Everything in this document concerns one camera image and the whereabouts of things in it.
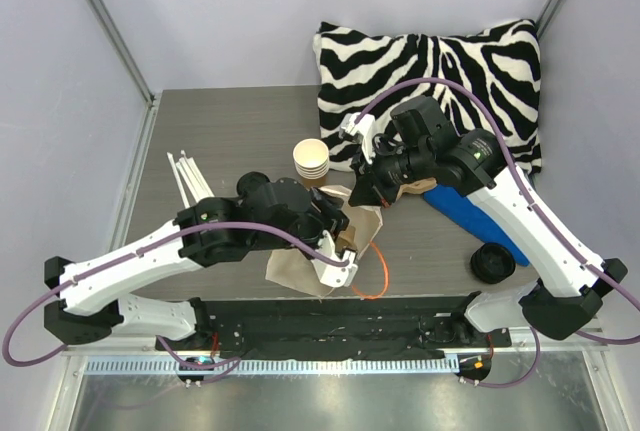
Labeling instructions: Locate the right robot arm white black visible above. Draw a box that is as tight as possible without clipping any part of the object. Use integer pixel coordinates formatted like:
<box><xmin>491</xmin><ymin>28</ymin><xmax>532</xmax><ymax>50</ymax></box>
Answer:
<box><xmin>341</xmin><ymin>96</ymin><xmax>627</xmax><ymax>346</ymax></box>

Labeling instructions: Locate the stack of black lids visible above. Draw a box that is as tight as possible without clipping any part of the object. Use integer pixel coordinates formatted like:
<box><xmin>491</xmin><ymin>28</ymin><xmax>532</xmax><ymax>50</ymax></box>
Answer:
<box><xmin>470</xmin><ymin>243</ymin><xmax>516</xmax><ymax>284</ymax></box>

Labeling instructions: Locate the black plastic cup lid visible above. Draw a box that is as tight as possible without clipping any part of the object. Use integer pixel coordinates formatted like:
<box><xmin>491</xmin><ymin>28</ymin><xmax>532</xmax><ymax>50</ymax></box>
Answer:
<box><xmin>236</xmin><ymin>171</ymin><xmax>270</xmax><ymax>198</ymax></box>

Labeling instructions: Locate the stack of paper cups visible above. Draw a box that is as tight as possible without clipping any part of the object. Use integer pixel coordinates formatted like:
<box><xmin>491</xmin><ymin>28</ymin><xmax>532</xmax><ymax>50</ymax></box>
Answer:
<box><xmin>292</xmin><ymin>138</ymin><xmax>329</xmax><ymax>187</ymax></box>

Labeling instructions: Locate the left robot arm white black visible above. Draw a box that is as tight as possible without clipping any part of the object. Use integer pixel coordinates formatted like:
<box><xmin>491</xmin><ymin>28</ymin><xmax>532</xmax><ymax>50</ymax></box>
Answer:
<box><xmin>44</xmin><ymin>172</ymin><xmax>357</xmax><ymax>350</ymax></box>

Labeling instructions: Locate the blue cloth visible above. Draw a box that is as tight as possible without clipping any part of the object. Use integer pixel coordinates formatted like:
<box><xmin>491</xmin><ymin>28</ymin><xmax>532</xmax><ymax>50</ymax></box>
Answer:
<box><xmin>423</xmin><ymin>185</ymin><xmax>530</xmax><ymax>266</ymax></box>

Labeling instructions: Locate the kraft paper gift bag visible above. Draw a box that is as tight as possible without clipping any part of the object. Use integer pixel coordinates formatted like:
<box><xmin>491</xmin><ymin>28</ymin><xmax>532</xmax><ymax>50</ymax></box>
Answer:
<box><xmin>265</xmin><ymin>185</ymin><xmax>383</xmax><ymax>298</ymax></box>

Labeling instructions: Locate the cardboard cup carrier tray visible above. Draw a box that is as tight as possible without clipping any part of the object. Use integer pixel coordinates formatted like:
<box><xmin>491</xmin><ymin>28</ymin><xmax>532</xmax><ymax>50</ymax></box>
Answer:
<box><xmin>396</xmin><ymin>178</ymin><xmax>437</xmax><ymax>199</ymax></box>

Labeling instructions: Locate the aluminium front rail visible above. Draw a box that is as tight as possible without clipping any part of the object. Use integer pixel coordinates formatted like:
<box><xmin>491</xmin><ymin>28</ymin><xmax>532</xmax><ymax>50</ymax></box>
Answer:
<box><xmin>84</xmin><ymin>354</ymin><xmax>459</xmax><ymax>376</ymax></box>

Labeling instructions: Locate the zebra print pillow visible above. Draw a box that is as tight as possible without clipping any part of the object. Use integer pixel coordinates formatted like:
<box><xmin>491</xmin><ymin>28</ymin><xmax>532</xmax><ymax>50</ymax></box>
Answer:
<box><xmin>312</xmin><ymin>19</ymin><xmax>542</xmax><ymax>175</ymax></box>

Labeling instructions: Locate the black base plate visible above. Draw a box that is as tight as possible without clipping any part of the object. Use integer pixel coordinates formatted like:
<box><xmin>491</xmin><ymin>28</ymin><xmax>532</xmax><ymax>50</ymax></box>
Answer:
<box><xmin>169</xmin><ymin>296</ymin><xmax>512</xmax><ymax>361</ymax></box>

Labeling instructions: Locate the white wrapped straws bundle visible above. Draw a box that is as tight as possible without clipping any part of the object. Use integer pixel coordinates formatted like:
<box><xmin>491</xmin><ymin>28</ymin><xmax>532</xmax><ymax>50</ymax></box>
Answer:
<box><xmin>166</xmin><ymin>150</ymin><xmax>214</xmax><ymax>208</ymax></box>

